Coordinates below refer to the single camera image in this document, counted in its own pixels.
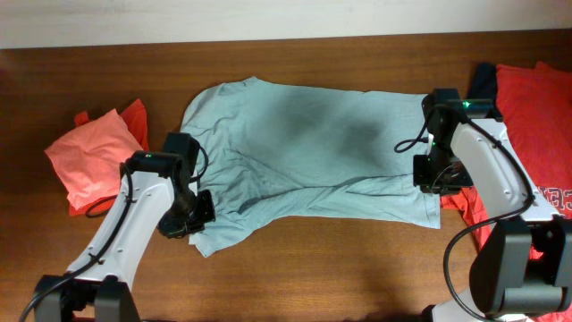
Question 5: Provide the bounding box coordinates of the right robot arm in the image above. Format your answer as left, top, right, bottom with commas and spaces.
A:
413, 89, 571, 322

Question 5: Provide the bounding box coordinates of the dark navy garment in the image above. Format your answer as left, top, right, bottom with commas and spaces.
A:
467, 63, 498, 101

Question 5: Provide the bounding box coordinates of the grey t-shirt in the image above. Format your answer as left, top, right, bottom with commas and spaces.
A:
181, 77, 441, 256

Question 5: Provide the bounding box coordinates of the red printed t-shirt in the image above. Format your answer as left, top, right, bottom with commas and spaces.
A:
440, 61, 572, 322

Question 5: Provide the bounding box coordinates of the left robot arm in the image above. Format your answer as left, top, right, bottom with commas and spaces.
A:
20, 132, 215, 321

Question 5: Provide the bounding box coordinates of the folded salmon pink shirt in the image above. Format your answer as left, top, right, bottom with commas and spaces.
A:
45, 110, 142, 209

